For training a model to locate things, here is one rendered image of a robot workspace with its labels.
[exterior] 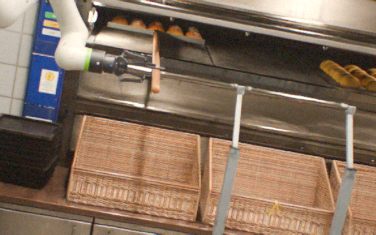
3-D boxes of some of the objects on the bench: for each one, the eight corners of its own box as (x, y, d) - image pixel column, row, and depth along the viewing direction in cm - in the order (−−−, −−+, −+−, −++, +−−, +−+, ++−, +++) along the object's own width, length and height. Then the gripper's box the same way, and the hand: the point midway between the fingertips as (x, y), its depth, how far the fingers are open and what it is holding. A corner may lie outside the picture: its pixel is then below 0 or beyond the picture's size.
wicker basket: (72, 170, 406) (82, 113, 401) (190, 190, 411) (201, 134, 405) (63, 202, 359) (74, 138, 353) (196, 223, 363) (209, 160, 358)
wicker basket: (196, 191, 411) (207, 136, 405) (312, 212, 414) (324, 156, 409) (200, 224, 363) (213, 162, 358) (331, 248, 366) (345, 186, 361)
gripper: (108, 42, 344) (167, 53, 345) (102, 81, 347) (160, 91, 348) (107, 44, 336) (167, 55, 338) (100, 83, 339) (160, 94, 341)
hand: (155, 72), depth 343 cm, fingers closed on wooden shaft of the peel, 3 cm apart
